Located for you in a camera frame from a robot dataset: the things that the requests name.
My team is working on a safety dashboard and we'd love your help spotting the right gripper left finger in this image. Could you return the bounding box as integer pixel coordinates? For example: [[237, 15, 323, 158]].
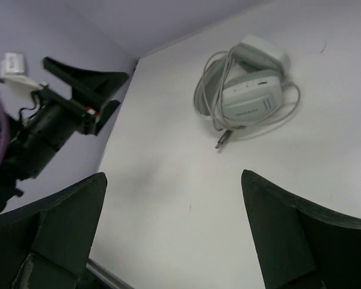
[[0, 173, 107, 288]]

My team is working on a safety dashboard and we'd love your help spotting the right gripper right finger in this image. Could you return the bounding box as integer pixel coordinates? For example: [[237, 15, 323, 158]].
[[241, 170, 361, 288]]

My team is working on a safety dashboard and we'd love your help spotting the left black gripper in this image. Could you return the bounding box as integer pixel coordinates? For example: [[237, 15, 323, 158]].
[[5, 57, 129, 178]]

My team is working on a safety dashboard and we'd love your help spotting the white headphone cable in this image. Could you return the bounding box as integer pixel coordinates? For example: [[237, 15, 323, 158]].
[[193, 49, 302, 151]]

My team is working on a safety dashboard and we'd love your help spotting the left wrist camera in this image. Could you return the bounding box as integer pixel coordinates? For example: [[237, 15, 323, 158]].
[[1, 52, 39, 101]]

